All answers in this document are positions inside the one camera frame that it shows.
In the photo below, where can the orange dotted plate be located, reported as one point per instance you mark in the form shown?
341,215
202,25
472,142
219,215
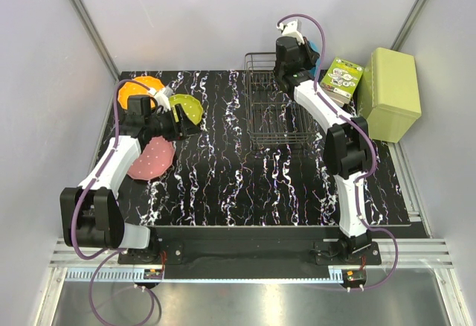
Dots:
129,89

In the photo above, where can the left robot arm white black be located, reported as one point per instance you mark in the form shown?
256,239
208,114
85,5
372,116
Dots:
90,214

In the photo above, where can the black wire dish rack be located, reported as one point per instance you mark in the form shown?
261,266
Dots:
273,118

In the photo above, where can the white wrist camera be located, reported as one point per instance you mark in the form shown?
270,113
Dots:
291,29
162,98

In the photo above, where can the blue dotted plate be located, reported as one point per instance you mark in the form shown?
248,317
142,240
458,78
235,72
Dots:
315,48

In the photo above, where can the green dotted plate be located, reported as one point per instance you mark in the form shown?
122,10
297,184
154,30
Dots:
191,106

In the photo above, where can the light green box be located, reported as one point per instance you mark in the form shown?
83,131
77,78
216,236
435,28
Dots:
388,95

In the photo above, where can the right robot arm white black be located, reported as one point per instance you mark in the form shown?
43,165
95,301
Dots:
349,154

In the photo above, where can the green book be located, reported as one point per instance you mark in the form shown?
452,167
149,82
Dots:
341,80

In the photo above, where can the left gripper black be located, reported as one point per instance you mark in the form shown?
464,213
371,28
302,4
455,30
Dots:
182,125

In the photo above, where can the pink dotted plate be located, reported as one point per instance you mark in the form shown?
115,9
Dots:
156,158

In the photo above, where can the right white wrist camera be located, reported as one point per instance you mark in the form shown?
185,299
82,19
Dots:
291,29

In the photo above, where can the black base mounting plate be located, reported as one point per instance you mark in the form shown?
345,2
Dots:
320,252

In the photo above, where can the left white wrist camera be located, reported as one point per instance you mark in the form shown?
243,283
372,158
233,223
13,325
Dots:
162,98

